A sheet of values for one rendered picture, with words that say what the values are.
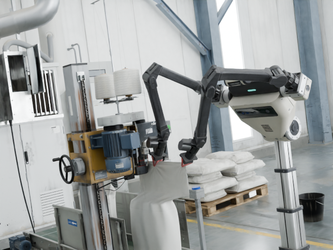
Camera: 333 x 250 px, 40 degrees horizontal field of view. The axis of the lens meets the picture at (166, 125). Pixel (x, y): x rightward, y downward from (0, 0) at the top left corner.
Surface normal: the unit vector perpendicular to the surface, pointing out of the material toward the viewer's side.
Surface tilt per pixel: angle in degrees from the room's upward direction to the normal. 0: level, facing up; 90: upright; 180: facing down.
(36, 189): 88
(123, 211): 90
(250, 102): 40
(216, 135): 90
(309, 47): 90
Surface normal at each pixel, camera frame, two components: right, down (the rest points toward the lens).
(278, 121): -0.51, 0.74
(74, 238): -0.77, 0.13
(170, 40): 0.62, -0.04
